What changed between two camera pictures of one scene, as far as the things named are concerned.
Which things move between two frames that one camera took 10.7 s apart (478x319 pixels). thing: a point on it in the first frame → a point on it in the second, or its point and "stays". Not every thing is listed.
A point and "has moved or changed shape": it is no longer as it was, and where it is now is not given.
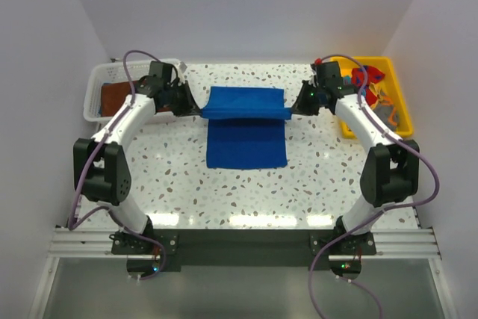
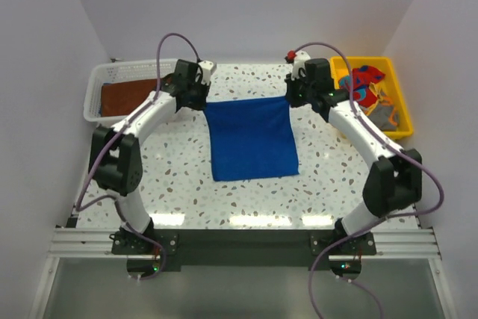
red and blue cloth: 373,76 stays
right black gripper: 301,107 → 291,84
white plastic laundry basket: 117,72 stays
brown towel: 113,95 stays
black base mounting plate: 243,248 stays
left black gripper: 190,107 → 201,104
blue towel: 246,127 has moved or changed shape
